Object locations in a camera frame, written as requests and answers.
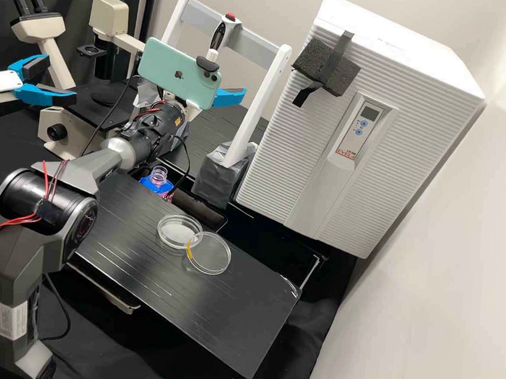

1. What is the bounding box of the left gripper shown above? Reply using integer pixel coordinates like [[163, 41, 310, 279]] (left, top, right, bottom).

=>
[[0, 51, 81, 113]]

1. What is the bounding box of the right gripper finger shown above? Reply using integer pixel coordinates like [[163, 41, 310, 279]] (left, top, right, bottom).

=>
[[211, 85, 247, 111]]

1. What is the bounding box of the red liquid bottle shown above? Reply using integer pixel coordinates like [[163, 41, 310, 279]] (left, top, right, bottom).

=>
[[138, 164, 177, 200]]

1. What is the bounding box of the cream microscope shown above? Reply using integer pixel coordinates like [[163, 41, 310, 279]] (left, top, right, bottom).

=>
[[0, 0, 198, 169]]

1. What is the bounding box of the pipette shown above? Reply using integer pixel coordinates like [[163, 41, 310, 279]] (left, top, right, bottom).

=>
[[209, 11, 245, 54]]

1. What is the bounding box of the grey taped block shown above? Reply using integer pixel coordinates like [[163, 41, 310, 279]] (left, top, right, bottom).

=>
[[190, 138, 260, 211], [133, 79, 160, 111]]

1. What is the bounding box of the incubator door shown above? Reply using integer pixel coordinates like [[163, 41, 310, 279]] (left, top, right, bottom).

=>
[[231, 10, 492, 268]]

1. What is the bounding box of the black tray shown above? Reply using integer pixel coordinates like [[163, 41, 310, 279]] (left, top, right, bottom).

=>
[[125, 160, 235, 236]]

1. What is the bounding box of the petri dish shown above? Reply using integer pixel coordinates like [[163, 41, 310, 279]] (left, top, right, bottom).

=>
[[156, 212, 205, 252]]

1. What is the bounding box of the petri dish lid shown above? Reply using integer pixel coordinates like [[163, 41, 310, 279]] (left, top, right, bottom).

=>
[[182, 229, 234, 277]]

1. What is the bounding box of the white incubator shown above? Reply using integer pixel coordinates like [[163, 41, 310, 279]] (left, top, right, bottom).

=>
[[305, 0, 493, 104]]

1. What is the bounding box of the right wrist camera phone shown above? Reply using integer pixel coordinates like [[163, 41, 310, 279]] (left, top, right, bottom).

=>
[[134, 36, 226, 125]]

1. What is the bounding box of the black cable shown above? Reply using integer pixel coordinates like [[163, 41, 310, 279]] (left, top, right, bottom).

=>
[[37, 272, 76, 344], [163, 134, 194, 201], [66, 71, 134, 167]]

